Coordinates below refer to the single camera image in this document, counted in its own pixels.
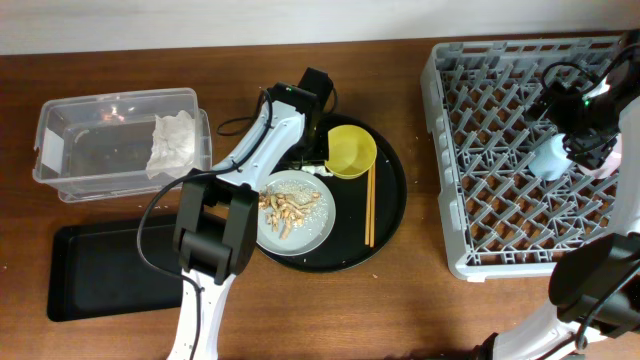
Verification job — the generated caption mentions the left wooden chopstick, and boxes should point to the left wooden chopstick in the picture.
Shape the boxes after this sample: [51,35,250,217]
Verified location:
[364,166,373,247]

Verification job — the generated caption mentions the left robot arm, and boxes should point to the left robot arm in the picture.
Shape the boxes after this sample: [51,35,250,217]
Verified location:
[169,68,334,359]

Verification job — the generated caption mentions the small tissue piece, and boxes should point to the small tissue piece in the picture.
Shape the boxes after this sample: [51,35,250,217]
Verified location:
[301,165,333,177]

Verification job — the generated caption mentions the pink cup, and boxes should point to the pink cup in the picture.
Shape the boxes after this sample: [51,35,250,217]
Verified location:
[578,135,622,179]

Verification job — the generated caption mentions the grey plate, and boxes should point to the grey plate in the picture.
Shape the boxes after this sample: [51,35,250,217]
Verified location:
[257,170,336,256]

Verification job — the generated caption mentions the clear plastic bin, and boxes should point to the clear plastic bin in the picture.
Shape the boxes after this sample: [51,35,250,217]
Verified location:
[32,88,212,203]

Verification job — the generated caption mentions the white tissue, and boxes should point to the white tissue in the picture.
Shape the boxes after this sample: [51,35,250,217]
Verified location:
[146,110,195,179]

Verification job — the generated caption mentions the grey dishwasher rack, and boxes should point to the grey dishwasher rack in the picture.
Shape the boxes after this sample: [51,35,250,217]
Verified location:
[420,36,620,282]

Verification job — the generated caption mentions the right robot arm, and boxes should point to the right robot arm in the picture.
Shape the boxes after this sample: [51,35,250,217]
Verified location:
[470,30,639,359]

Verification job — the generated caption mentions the blue cup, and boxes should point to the blue cup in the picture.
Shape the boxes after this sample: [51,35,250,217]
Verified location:
[528,134,573,181]

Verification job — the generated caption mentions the black rectangular tray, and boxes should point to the black rectangular tray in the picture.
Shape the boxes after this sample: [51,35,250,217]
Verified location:
[47,219,182,322]

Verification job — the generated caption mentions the yellow bowl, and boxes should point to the yellow bowl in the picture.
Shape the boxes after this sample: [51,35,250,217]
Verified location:
[325,125,377,180]

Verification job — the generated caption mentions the food scraps on plate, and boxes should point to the food scraps on plate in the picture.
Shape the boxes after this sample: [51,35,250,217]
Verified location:
[258,191,322,240]

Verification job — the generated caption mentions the round black serving tray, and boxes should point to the round black serving tray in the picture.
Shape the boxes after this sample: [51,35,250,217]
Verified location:
[256,114,407,273]

